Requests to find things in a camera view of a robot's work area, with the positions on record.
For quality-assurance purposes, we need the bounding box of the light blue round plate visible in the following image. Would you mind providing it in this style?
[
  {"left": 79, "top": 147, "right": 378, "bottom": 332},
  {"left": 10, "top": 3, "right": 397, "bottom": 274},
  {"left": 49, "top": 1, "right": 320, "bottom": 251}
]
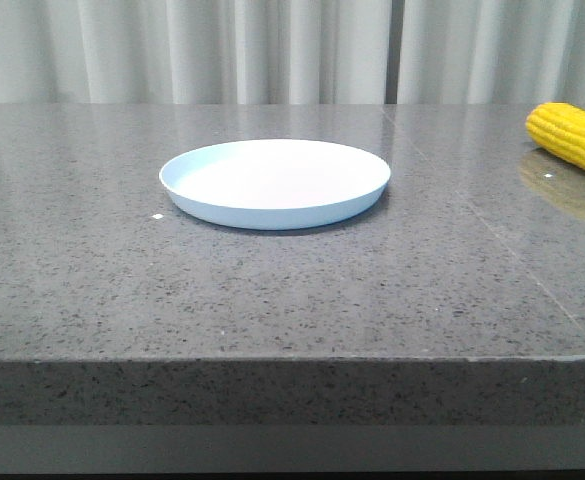
[{"left": 159, "top": 139, "right": 391, "bottom": 231}]

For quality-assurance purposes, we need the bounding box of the yellow corn cob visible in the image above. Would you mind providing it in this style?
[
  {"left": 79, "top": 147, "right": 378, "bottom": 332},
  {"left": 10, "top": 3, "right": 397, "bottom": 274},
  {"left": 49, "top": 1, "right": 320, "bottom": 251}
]
[{"left": 525, "top": 102, "right": 585, "bottom": 170}]

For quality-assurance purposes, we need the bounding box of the grey curtain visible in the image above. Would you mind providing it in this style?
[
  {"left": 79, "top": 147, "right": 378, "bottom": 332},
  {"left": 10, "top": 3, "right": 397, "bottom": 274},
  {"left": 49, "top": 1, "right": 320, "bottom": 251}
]
[{"left": 0, "top": 1, "right": 585, "bottom": 104}]

